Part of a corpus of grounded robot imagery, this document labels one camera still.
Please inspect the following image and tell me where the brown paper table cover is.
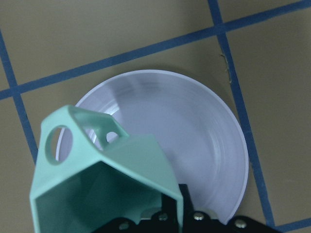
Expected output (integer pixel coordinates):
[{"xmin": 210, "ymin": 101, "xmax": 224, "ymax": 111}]
[{"xmin": 0, "ymin": 0, "xmax": 311, "ymax": 233}]

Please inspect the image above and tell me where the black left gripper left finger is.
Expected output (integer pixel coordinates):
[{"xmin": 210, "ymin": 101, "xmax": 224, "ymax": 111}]
[{"xmin": 161, "ymin": 194, "xmax": 176, "ymax": 222}]

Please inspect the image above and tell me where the mint geometric cup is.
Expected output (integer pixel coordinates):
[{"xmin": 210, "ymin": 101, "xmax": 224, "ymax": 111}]
[{"xmin": 30, "ymin": 105, "xmax": 183, "ymax": 233}]

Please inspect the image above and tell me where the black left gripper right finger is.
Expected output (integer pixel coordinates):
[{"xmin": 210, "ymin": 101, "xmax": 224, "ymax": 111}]
[{"xmin": 179, "ymin": 184, "xmax": 194, "ymax": 216}]

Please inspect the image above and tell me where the lilac plate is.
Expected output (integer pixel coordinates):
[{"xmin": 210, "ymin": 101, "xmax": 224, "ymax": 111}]
[{"xmin": 77, "ymin": 69, "xmax": 249, "ymax": 224}]

